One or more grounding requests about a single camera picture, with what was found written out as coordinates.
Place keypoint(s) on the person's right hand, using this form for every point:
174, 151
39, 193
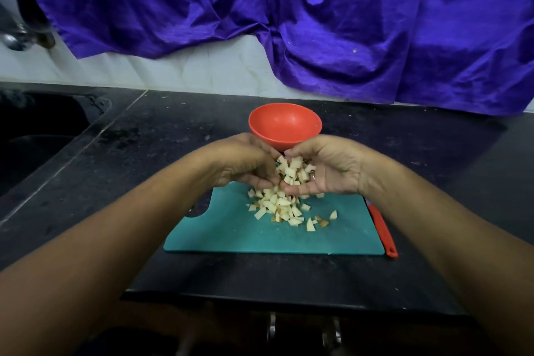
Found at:
334, 166

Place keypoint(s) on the person's left hand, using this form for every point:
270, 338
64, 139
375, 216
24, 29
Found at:
238, 160

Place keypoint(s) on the pile of diced apple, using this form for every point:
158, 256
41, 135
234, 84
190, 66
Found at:
279, 201

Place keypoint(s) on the orange bowl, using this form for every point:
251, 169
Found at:
284, 122

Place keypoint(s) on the teal plastic cutting board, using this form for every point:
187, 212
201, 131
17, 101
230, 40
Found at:
217, 231

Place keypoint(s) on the person's right forearm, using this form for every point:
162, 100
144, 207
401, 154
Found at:
459, 243

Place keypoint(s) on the person's left forearm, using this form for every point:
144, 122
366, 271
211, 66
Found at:
92, 268

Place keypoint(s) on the purple cloth curtain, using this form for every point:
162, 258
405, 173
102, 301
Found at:
375, 26

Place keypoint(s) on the dark kitchen sink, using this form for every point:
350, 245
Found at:
37, 135

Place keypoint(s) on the metal faucet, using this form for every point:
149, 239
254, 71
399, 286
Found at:
25, 34

